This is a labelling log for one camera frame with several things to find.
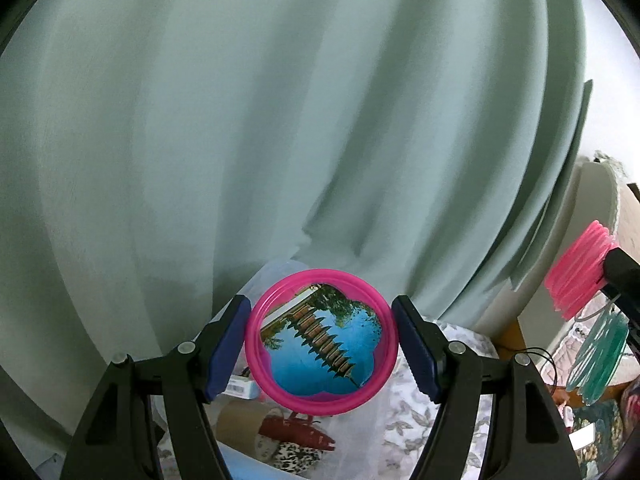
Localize small blue white packet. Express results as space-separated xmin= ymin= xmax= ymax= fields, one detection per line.
xmin=225 ymin=375 xmax=261 ymax=401

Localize pale green curtain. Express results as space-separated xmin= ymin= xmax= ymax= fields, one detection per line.
xmin=0 ymin=0 xmax=596 ymax=471

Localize clear plastic container blue handles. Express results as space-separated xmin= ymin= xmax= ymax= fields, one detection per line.
xmin=150 ymin=257 xmax=396 ymax=480

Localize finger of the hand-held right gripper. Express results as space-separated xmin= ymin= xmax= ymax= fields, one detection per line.
xmin=600 ymin=247 xmax=640 ymax=322

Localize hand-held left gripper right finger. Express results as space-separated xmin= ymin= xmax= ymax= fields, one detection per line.
xmin=391 ymin=294 xmax=581 ymax=480

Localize brown packing tape roll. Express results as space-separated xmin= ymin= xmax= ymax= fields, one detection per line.
xmin=207 ymin=400 xmax=286 ymax=461

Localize brown wooden frame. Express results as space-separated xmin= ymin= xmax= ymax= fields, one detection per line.
xmin=492 ymin=317 xmax=531 ymax=356

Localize leopard print scrunchie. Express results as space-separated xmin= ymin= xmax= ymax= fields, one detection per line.
xmin=255 ymin=435 xmax=323 ymax=471

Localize grey floral blanket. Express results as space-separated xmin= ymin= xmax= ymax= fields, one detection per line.
xmin=382 ymin=320 xmax=501 ymax=480

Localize smartphone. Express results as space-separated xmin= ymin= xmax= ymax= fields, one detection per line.
xmin=570 ymin=422 xmax=596 ymax=453

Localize pink and teal spring toy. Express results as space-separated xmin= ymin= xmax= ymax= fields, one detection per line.
xmin=544 ymin=220 xmax=630 ymax=406

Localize pink round pocket mirror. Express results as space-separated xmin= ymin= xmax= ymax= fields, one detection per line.
xmin=244 ymin=268 xmax=399 ymax=416

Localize beige quilted lace-trim cover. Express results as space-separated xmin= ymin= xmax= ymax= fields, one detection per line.
xmin=550 ymin=150 xmax=640 ymax=386

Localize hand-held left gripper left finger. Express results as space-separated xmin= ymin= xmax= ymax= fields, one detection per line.
xmin=60 ymin=294 xmax=252 ymax=480

